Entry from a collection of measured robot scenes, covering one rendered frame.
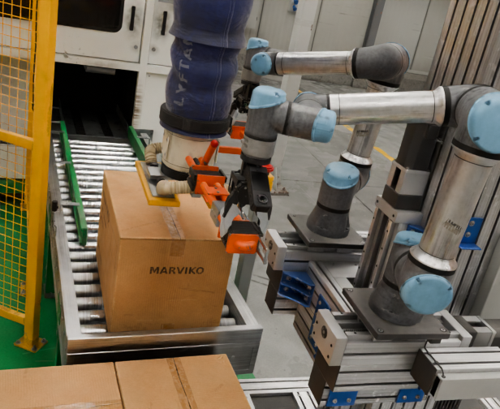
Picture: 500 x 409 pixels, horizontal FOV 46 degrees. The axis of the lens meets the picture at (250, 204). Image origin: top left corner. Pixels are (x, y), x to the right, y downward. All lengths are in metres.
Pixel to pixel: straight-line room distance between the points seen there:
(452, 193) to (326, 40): 10.23
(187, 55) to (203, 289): 0.82
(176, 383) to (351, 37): 10.19
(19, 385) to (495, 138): 1.50
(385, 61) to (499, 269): 0.72
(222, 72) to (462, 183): 0.79
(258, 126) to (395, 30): 10.89
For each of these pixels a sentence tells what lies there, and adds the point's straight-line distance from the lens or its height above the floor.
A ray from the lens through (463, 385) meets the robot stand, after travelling 1.70.
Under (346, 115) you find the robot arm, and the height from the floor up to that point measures 1.55.
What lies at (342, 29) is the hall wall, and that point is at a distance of 11.62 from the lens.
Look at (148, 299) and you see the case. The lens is 2.08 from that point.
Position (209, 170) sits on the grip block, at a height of 1.25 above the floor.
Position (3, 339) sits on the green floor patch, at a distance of 3.06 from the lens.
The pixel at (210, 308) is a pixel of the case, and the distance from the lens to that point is 2.15.
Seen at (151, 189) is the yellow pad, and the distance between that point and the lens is 1.85.
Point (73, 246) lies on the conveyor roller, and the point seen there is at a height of 0.54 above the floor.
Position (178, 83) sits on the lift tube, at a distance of 1.80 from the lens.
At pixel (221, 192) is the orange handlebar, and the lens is 1.59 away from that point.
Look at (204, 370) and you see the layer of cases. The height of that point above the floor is 0.54.
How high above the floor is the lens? 1.84
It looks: 22 degrees down
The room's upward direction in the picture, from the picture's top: 12 degrees clockwise
